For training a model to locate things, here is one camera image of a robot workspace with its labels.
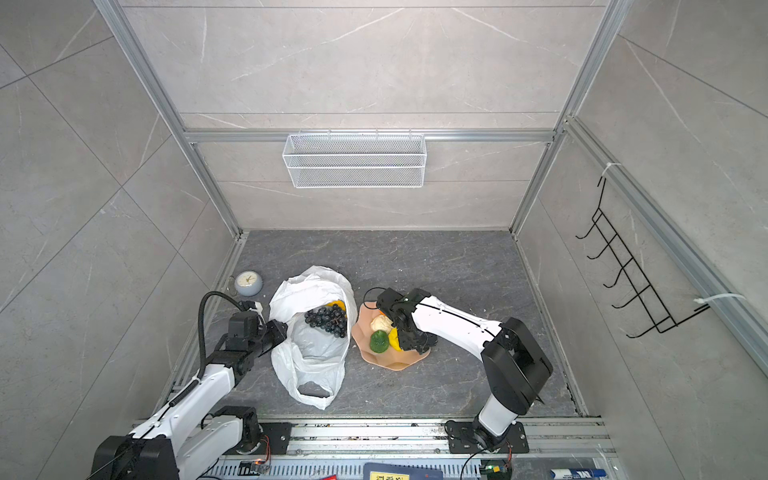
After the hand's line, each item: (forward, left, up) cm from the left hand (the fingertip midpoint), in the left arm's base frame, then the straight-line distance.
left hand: (284, 319), depth 88 cm
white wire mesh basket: (+48, -21, +22) cm, 57 cm away
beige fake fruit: (-2, -29, -1) cm, 29 cm away
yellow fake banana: (+6, -16, -3) cm, 17 cm away
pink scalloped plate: (-12, -32, -4) cm, 34 cm away
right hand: (-7, -40, -1) cm, 40 cm away
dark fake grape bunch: (+1, -13, -2) cm, 14 cm away
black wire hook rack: (-17, -85, +27) cm, 91 cm away
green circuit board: (-38, -55, -6) cm, 68 cm away
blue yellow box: (-38, -33, -4) cm, 50 cm away
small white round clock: (+16, +16, -4) cm, 23 cm away
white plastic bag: (-9, -7, -5) cm, 12 cm away
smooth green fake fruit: (-8, -28, 0) cm, 29 cm away
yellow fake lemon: (-8, -33, -1) cm, 34 cm away
